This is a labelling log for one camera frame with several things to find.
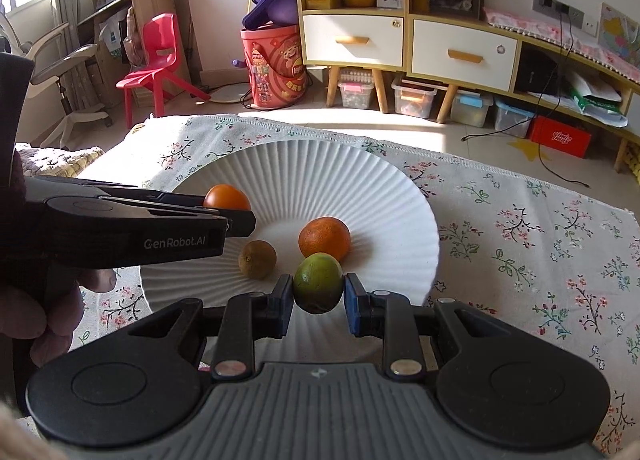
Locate red cardboard box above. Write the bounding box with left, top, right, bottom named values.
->
left=529, top=115, right=593, bottom=159

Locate beige curtain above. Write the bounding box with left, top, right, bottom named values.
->
left=47, top=0, right=102, bottom=112

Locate wooden desk with shelves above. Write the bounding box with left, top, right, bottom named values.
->
left=77, top=0, right=197, bottom=102

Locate black box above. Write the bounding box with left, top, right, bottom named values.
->
left=515, top=48, right=569, bottom=96

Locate clear storage box blue lid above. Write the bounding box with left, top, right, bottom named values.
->
left=450, top=92, right=494, bottom=129
left=495, top=101, right=535, bottom=138

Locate brown kiwi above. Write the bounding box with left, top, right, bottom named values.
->
left=238, top=239, right=278, bottom=280

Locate low wooden bench shelf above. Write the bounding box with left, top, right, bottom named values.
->
left=512, top=35, right=640, bottom=174

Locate floral tablecloth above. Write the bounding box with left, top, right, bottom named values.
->
left=70, top=113, right=640, bottom=457

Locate orange tangerine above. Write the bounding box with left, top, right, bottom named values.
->
left=298, top=216, right=352, bottom=264

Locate wooden shelf cabinet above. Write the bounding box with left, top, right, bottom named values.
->
left=291, top=0, right=524, bottom=124

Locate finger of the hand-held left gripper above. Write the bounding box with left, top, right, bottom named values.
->
left=212, top=208, right=257, bottom=242
left=95, top=180, right=217, bottom=215

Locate white and green bag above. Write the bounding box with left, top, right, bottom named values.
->
left=565, top=71, right=630, bottom=129

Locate white ribbed plate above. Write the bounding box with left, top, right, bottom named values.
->
left=139, top=141, right=441, bottom=342

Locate round white scale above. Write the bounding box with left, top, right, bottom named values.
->
left=210, top=83, right=251, bottom=105

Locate purple ball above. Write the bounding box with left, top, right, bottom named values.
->
left=252, top=0, right=300, bottom=26

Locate grey wall socket strip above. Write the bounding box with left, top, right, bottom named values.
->
left=532, top=0, right=585, bottom=30

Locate pinkish knit blanket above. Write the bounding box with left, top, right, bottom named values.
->
left=15, top=143, right=106, bottom=179

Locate red plastic chair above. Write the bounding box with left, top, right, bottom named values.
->
left=116, top=13, right=212, bottom=131

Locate yellow star sticker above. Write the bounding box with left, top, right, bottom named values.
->
left=507, top=137, right=539, bottom=161

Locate wall map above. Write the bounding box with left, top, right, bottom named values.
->
left=598, top=3, right=640, bottom=67

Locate pink floral cloth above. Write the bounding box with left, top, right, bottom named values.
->
left=482, top=7, right=640, bottom=87

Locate red printed bucket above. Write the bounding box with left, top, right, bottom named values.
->
left=240, top=26, right=309, bottom=109

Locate white drawer with wooden handle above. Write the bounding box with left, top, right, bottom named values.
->
left=302, top=14, right=405, bottom=68
left=412, top=19, right=519, bottom=93

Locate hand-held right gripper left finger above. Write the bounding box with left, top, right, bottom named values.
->
left=131, top=274, right=295, bottom=382

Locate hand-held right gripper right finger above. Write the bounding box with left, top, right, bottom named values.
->
left=343, top=273, right=506, bottom=382

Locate person's left hand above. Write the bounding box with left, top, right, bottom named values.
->
left=0, top=266, right=119, bottom=369

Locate green citrus fruit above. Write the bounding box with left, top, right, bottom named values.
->
left=293, top=253, right=345, bottom=315

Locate black cable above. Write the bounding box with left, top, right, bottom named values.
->
left=460, top=13, right=592, bottom=189

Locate smooth orange persimmon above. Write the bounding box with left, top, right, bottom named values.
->
left=203, top=183, right=252, bottom=213

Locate beige office chair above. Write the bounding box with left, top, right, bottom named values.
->
left=0, top=20, right=112, bottom=151

